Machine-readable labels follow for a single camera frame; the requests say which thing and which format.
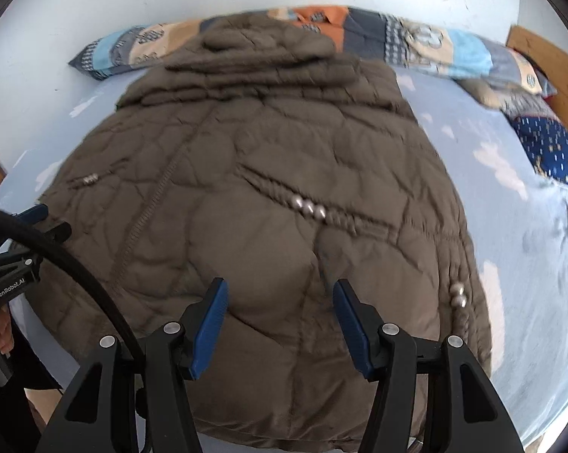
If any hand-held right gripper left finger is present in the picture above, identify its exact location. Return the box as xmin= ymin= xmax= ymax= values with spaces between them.
xmin=36 ymin=277 xmax=229 ymax=453

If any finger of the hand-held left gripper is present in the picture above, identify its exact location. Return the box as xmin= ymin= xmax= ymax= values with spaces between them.
xmin=0 ymin=222 xmax=73 ymax=267
xmin=10 ymin=204 xmax=49 ymax=227

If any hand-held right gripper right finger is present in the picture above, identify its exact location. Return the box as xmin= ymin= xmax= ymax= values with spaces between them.
xmin=332 ymin=278 xmax=525 ymax=453

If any brown quilted jacket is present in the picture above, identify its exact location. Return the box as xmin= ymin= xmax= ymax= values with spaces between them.
xmin=26 ymin=12 xmax=494 ymax=449

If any person's dark clothing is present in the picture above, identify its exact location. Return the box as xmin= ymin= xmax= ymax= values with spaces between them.
xmin=8 ymin=302 xmax=70 ymax=392

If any light blue cloud-print bed sheet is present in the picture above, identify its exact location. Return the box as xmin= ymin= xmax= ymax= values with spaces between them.
xmin=0 ymin=63 xmax=568 ymax=453

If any dark blue patterned pillow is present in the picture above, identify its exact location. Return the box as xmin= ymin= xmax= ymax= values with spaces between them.
xmin=508 ymin=113 xmax=568 ymax=190

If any patchwork pillow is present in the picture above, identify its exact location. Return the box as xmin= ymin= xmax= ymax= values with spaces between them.
xmin=68 ymin=5 xmax=558 ymax=109

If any wooden headboard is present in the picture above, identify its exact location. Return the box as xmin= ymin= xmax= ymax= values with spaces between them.
xmin=505 ymin=25 xmax=568 ymax=126

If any black cable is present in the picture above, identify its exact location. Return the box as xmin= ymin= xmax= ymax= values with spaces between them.
xmin=0 ymin=205 xmax=145 ymax=435

